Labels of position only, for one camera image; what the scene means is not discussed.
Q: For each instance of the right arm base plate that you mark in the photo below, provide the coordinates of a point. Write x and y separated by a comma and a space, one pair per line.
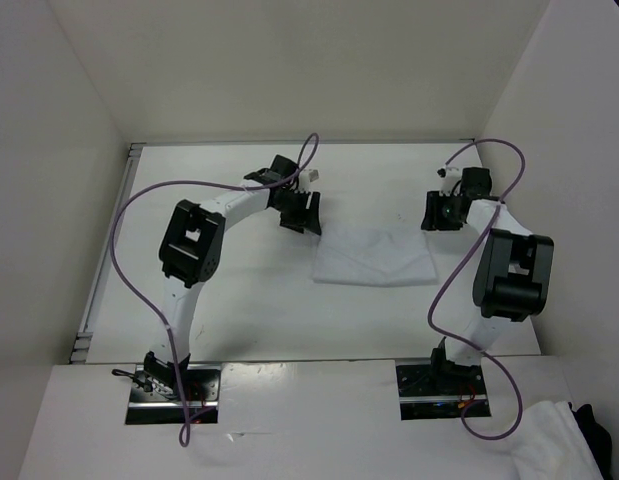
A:
422, 398

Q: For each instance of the white skirt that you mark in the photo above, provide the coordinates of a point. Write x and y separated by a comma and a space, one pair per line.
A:
373, 257

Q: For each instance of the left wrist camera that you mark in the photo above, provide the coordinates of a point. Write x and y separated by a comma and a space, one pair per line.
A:
307, 177

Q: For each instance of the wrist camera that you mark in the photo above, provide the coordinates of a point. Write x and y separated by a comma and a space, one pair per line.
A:
307, 177
450, 178

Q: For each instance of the aluminium table edge rail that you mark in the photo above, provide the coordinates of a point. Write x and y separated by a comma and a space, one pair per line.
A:
82, 341

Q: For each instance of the white folded cloth pile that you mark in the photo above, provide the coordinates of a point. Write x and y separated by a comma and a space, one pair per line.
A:
549, 444

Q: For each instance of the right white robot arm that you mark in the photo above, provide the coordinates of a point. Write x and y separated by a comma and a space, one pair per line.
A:
512, 276

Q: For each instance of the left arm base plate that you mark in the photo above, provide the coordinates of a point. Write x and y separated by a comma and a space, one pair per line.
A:
152, 404

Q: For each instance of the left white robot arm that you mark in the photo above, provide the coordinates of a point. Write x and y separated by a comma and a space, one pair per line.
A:
190, 254

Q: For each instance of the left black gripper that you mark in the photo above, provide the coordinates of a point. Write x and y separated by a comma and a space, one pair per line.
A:
301, 219

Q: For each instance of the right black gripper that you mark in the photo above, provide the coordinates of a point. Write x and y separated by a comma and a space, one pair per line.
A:
432, 219

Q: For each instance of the dark navy cloth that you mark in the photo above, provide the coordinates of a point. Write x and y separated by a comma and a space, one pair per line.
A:
597, 438

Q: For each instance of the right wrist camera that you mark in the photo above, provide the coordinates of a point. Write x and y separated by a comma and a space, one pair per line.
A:
450, 178

